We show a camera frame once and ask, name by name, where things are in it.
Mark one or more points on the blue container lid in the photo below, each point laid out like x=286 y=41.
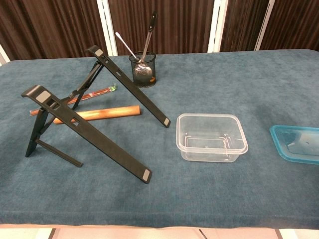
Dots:
x=299 y=145

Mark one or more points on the clear plastic container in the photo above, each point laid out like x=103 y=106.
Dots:
x=211 y=139

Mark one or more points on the black mesh utensil cup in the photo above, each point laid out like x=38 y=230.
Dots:
x=143 y=79

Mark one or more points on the wooden rolling pin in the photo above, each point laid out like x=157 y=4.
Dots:
x=112 y=112

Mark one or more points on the black folding laptop stand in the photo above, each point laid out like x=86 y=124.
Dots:
x=99 y=137

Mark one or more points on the wrapped red chopsticks pack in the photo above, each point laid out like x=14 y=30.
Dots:
x=99 y=92

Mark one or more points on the brown pleated screen panel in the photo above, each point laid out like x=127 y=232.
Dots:
x=179 y=25
x=49 y=25
x=294 y=25
x=239 y=25

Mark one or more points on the dark teal tablecloth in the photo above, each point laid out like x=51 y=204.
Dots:
x=224 y=194

